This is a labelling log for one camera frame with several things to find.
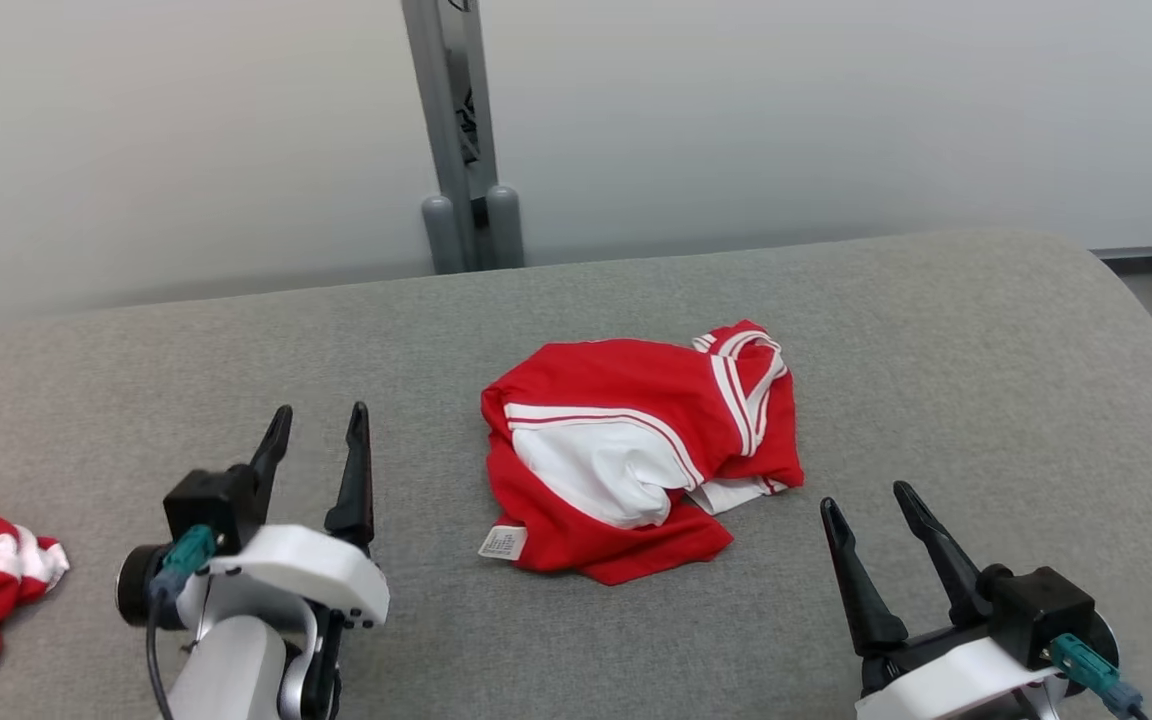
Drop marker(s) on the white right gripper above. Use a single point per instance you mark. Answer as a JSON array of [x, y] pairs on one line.
[[956, 685]]

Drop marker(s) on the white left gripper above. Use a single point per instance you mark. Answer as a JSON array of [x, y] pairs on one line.
[[286, 575]]

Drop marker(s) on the red white basketball jersey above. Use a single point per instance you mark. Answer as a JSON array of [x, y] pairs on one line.
[[626, 390]]

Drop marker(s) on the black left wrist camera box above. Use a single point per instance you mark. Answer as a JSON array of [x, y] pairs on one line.
[[211, 500]]

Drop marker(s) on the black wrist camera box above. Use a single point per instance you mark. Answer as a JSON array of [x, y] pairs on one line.
[[211, 500], [1036, 605]]

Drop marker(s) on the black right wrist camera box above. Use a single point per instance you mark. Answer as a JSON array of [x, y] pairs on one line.
[[1036, 605]]

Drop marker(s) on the grey metal post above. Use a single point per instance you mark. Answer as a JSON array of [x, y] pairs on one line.
[[456, 150]]

